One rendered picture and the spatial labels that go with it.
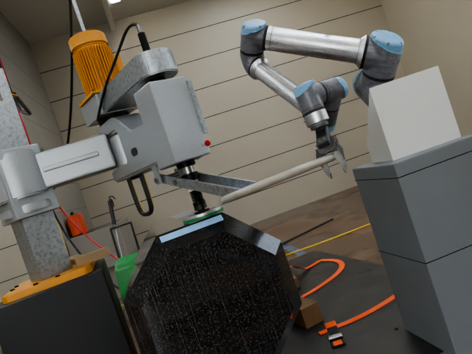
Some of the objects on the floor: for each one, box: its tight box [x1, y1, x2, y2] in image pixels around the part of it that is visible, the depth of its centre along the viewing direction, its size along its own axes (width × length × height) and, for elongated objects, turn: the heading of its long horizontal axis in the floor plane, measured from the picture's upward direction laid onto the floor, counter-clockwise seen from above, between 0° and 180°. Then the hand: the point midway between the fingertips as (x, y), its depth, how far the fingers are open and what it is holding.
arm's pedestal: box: [353, 135, 472, 354], centre depth 201 cm, size 50×50×85 cm
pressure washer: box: [110, 221, 140, 323], centre depth 405 cm, size 35×35×87 cm
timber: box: [294, 296, 323, 329], centre depth 272 cm, size 30×12×12 cm, turn 107°
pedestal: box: [0, 258, 141, 354], centre depth 267 cm, size 66×66×74 cm
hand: (337, 173), depth 167 cm, fingers closed on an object, 5 cm apart
